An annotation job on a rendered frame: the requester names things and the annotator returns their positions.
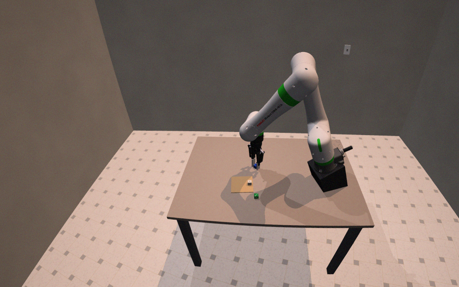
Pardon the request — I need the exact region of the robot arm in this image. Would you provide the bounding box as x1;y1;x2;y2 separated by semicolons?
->
239;52;353;174

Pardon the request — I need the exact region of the orange mat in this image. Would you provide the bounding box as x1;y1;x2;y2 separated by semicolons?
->
231;176;253;193

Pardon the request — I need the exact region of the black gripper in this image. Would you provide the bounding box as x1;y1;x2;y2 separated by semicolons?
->
248;142;265;170

